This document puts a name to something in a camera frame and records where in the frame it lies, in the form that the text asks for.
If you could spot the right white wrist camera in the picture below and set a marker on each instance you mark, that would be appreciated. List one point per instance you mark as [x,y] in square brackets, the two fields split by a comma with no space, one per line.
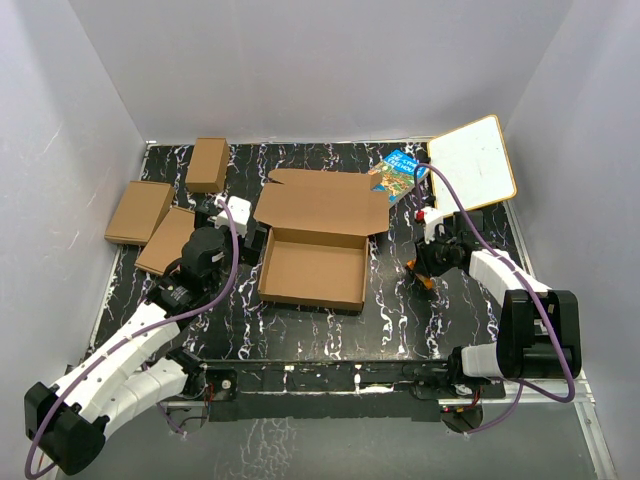
[429,218]

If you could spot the white board yellow frame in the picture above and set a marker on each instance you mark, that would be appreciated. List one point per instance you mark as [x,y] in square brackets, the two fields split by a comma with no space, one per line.
[475,161]

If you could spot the orange toy car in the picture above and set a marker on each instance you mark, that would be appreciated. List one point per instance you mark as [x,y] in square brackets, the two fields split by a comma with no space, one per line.
[426,281]

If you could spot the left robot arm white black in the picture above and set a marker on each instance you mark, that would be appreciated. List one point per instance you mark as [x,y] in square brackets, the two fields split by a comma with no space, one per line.
[69,421]

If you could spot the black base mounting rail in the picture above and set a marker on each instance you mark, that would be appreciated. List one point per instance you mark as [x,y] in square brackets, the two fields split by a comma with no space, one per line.
[419,390]

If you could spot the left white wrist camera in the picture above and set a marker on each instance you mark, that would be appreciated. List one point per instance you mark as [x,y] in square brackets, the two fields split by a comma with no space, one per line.
[233,210]

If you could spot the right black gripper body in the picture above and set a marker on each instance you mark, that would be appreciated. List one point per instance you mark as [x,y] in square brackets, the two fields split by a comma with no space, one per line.
[438,255]

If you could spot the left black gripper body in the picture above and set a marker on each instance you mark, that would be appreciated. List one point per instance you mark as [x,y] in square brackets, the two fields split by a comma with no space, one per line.
[247,253]

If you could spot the blue Treehouse book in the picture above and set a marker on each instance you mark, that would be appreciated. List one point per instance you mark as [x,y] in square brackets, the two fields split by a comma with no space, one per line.
[396,172]

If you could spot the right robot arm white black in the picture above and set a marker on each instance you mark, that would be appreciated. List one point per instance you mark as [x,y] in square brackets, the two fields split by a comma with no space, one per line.
[538,340]

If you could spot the folded brown cardboard box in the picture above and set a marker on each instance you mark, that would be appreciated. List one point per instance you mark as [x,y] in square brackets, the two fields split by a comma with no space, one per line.
[166,243]

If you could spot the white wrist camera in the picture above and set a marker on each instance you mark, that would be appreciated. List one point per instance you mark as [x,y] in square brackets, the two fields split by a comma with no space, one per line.
[429,218]
[233,210]

